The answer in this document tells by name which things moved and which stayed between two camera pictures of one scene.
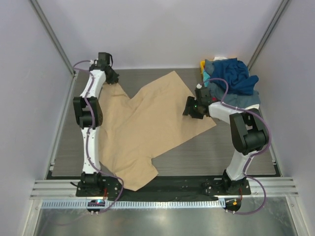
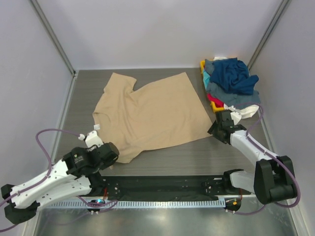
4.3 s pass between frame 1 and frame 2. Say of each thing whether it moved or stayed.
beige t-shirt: moved
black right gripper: moved
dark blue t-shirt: stayed
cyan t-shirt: stayed
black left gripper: moved
